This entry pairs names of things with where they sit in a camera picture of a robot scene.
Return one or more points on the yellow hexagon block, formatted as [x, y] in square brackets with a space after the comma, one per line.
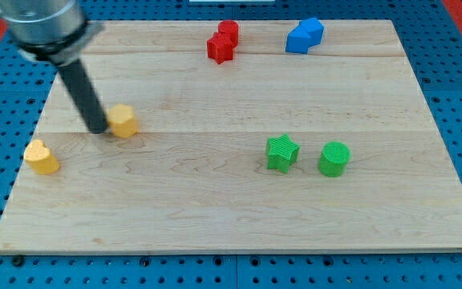
[122, 121]

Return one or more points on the green star block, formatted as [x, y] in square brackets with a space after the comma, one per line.
[281, 152]

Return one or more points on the yellow heart block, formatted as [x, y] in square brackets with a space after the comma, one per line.
[40, 158]

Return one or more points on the blue angular block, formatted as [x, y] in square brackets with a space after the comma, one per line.
[308, 33]

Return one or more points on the light wooden board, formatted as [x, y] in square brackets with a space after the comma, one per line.
[193, 180]

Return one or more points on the red cylinder block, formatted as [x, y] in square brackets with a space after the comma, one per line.
[230, 28]

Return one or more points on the green cylinder block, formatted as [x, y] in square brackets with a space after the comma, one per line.
[334, 158]

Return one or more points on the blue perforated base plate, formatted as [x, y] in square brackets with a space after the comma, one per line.
[431, 34]

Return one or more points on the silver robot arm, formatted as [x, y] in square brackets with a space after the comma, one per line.
[56, 31]

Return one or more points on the red star block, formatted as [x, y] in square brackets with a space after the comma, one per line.
[220, 47]

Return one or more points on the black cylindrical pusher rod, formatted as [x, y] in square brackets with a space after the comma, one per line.
[78, 84]

